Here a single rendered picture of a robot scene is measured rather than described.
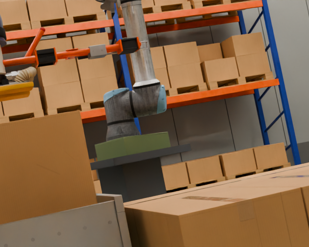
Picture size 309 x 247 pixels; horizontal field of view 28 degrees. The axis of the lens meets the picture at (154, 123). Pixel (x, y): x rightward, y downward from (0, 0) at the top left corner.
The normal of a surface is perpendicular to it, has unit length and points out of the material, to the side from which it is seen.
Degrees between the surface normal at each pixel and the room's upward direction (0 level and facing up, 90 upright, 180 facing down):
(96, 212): 90
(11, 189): 90
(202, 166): 90
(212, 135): 90
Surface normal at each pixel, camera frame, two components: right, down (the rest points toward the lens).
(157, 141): 0.58, -0.15
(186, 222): 0.26, -0.10
